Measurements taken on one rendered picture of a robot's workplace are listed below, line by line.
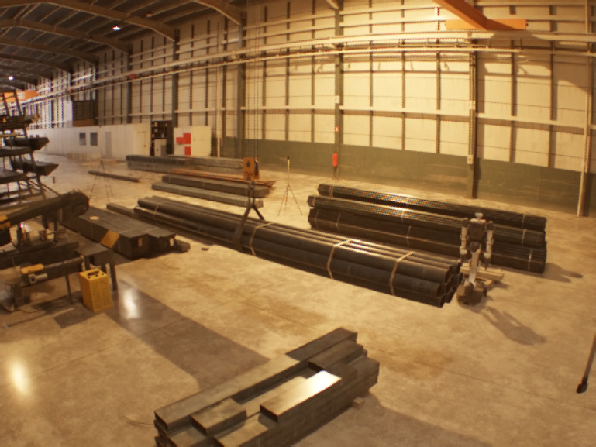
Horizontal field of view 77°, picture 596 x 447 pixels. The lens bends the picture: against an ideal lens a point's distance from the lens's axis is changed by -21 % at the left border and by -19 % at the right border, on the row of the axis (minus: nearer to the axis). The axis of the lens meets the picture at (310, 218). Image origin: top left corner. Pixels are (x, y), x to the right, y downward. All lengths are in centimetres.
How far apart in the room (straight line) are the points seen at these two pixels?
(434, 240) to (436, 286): 532
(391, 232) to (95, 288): 649
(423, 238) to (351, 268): 507
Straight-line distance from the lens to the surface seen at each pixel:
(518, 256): 949
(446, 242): 993
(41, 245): 910
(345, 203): 1121
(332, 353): 500
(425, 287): 478
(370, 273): 508
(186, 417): 414
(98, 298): 749
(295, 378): 474
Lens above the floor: 303
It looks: 14 degrees down
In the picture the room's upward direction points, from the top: straight up
